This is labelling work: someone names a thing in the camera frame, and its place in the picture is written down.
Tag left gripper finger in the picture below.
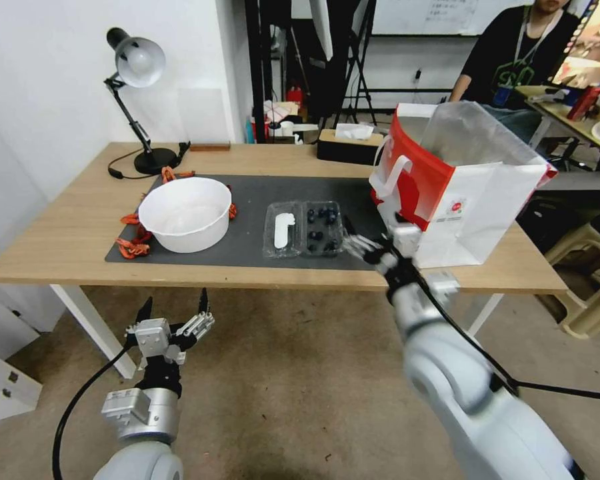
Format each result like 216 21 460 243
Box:
179 287 216 351
125 296 155 337

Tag clear plastic takeout container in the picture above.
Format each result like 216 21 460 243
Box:
263 200 345 261

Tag red white takeout bag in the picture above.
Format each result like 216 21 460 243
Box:
368 99 559 270

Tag dark blueberries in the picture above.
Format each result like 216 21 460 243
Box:
305 207 339 253

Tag white flat plastic utensil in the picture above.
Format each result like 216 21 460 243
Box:
273 212 297 250

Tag dark grey desk mat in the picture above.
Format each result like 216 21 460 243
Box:
103 173 397 273

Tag black wood tissue box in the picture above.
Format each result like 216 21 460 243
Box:
315 123 387 167

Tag wooden table white legs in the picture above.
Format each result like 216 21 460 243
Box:
0 141 569 381

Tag white plastic bowl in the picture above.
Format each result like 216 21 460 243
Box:
137 177 233 255

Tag black tripod stand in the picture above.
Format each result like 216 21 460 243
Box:
329 0 381 130

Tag white drawer cabinet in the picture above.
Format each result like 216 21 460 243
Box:
0 282 67 427

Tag beige plastic stool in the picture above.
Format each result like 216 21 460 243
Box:
543 219 600 342

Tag wooden side table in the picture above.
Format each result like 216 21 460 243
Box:
513 83 600 157

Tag person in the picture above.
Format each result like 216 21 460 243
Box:
448 0 582 147

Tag whiteboard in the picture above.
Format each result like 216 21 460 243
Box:
369 0 487 37

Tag red can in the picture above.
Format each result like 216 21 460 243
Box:
567 85 600 123

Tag computer monitor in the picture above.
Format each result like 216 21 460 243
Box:
549 0 600 92

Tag black desk lamp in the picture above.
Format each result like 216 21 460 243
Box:
103 27 181 177

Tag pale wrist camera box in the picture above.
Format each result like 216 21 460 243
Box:
392 225 422 259
133 319 172 359

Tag orange cord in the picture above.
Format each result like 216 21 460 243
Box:
115 165 239 260

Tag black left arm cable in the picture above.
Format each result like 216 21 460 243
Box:
52 343 142 480

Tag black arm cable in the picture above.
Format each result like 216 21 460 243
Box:
52 343 142 480
413 269 600 402

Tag black lamp cable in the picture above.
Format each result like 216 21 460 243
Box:
108 149 147 181

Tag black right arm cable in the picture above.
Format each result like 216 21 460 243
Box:
413 269 600 402

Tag black metal shelf frame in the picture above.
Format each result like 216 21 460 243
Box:
243 0 292 145

